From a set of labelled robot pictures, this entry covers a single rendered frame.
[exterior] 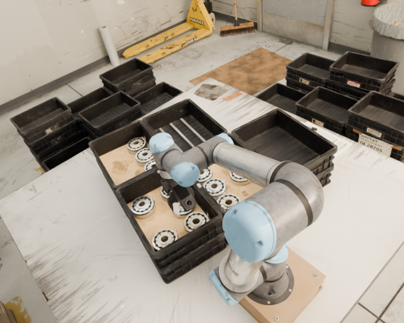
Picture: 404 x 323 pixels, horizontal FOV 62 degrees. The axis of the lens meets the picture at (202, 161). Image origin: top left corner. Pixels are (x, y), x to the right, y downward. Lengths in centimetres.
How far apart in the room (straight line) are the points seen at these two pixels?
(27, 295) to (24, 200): 77
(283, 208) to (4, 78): 403
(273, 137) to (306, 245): 57
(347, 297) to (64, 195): 141
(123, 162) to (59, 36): 295
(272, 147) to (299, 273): 65
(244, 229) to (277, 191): 10
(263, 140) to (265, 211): 109
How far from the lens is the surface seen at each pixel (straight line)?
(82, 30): 461
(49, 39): 448
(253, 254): 67
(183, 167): 96
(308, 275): 131
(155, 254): 123
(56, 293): 159
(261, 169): 82
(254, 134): 173
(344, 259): 148
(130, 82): 302
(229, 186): 150
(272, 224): 65
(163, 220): 144
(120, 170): 171
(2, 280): 276
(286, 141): 171
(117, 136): 182
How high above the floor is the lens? 194
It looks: 43 degrees down
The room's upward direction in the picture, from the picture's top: 10 degrees counter-clockwise
